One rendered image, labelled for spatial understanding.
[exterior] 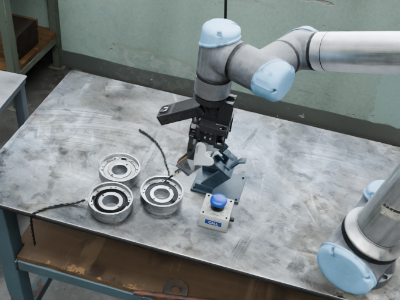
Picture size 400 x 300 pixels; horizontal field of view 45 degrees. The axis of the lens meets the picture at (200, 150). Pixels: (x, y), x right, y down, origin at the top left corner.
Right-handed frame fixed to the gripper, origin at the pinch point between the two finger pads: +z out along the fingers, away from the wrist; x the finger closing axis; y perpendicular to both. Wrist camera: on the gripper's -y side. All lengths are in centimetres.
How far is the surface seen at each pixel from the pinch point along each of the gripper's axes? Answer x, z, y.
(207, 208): -5.3, 8.7, 6.2
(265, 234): -3.8, 13.2, 20.9
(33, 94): 118, 93, -123
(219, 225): -7.3, 10.8, 10.0
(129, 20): 154, 52, -79
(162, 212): -8.3, 11.2, -3.9
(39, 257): -14, 38, -36
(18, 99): 42, 33, -76
